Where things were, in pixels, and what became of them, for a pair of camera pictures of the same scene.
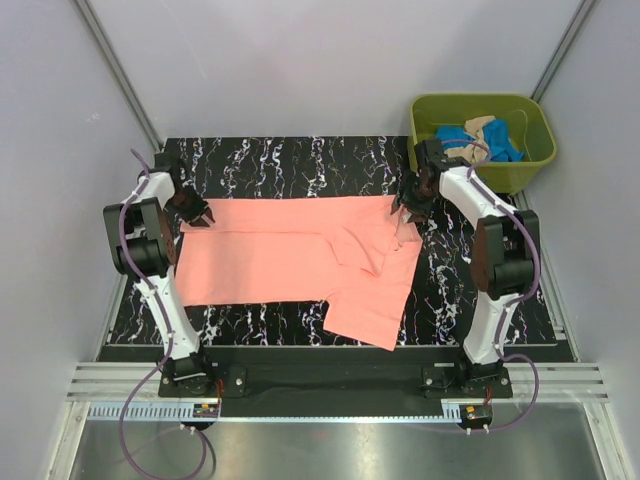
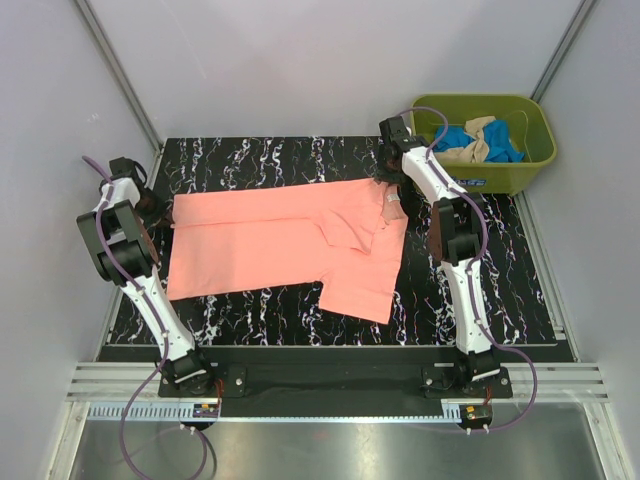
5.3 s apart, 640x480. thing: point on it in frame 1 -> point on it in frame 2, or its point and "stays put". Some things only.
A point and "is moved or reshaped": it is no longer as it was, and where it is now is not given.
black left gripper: [196, 212] -> [161, 217]
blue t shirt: [497, 138] stays put
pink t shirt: [350, 253] is moved or reshaped
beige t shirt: [477, 151] stays put
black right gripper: [420, 211] -> [381, 175]
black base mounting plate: [333, 381] stays put
